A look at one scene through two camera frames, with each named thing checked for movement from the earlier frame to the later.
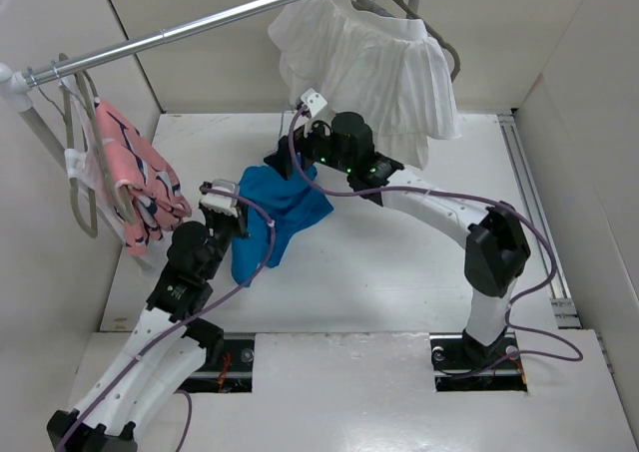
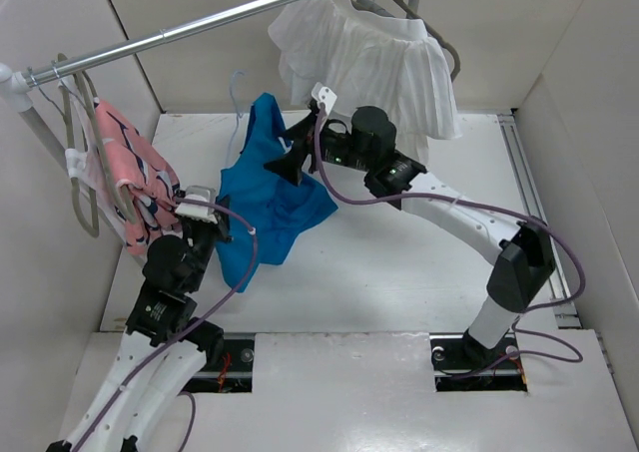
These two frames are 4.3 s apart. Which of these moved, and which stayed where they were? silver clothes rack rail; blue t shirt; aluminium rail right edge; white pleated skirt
Moved: blue t shirt
Stayed: aluminium rail right edge; white pleated skirt; silver clothes rack rail
